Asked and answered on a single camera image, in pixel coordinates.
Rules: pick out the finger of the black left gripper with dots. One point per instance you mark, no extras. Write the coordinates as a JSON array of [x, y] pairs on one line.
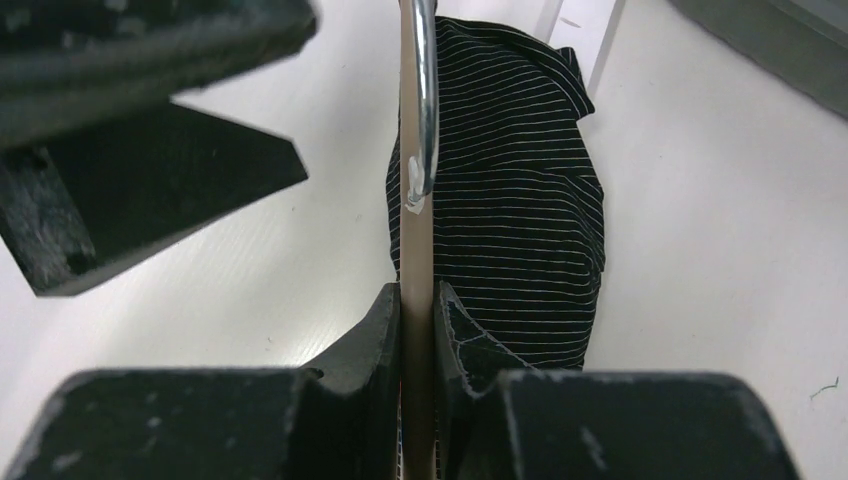
[[100, 169]]

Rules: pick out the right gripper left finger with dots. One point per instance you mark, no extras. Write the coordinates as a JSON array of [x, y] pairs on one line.
[[336, 417]]

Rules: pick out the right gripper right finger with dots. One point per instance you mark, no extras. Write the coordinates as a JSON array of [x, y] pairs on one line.
[[500, 418]]

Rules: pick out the black striped underwear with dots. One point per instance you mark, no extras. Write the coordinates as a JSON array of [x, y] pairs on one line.
[[517, 205]]

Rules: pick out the wooden clip hanger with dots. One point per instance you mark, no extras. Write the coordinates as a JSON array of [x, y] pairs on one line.
[[418, 158]]

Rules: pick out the green plastic tray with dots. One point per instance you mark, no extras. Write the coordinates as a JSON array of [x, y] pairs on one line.
[[804, 43]]

